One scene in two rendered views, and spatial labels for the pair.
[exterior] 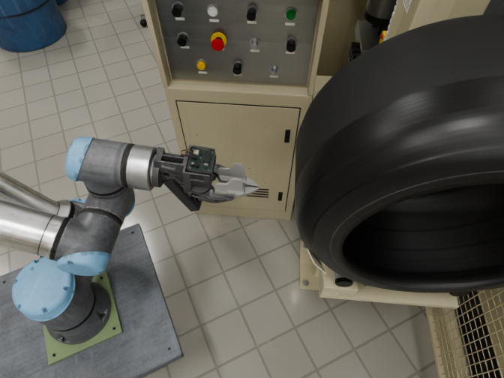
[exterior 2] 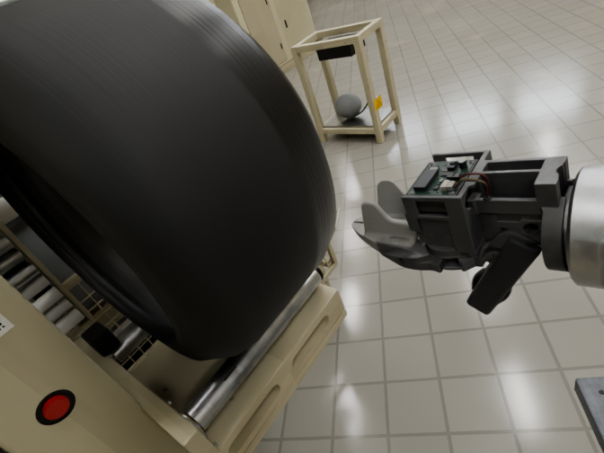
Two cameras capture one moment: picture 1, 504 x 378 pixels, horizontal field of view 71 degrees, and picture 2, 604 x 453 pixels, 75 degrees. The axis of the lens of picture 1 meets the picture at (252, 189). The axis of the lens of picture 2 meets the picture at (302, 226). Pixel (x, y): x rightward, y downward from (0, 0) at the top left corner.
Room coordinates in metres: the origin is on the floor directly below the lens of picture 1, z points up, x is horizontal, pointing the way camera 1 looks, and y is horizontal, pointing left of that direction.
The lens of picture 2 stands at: (0.72, 0.21, 1.42)
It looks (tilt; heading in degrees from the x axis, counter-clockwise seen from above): 34 degrees down; 225
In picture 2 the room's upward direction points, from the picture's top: 23 degrees counter-clockwise
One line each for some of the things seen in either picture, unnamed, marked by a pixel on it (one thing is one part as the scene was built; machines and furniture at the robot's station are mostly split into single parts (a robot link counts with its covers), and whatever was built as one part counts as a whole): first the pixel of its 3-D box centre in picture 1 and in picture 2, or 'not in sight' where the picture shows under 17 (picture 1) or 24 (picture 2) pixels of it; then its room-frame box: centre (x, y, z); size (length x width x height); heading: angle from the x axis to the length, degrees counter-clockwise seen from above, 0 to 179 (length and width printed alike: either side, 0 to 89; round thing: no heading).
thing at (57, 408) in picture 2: not in sight; (55, 405); (0.74, -0.33, 1.06); 0.03 x 0.02 x 0.03; 175
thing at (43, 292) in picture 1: (55, 291); not in sight; (0.33, 0.54, 0.80); 0.17 x 0.15 x 0.18; 173
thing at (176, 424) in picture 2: not in sight; (139, 393); (0.65, -0.40, 0.90); 0.40 x 0.03 x 0.10; 85
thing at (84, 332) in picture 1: (73, 307); not in sight; (0.32, 0.54, 0.67); 0.19 x 0.19 x 0.10
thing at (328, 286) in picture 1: (335, 232); (271, 361); (0.49, -0.24, 0.83); 0.36 x 0.09 x 0.06; 175
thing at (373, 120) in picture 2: not in sight; (348, 85); (-1.95, -1.43, 0.40); 0.60 x 0.35 x 0.80; 85
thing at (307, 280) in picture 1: (325, 265); not in sight; (0.73, -0.39, 0.01); 0.27 x 0.27 x 0.02; 85
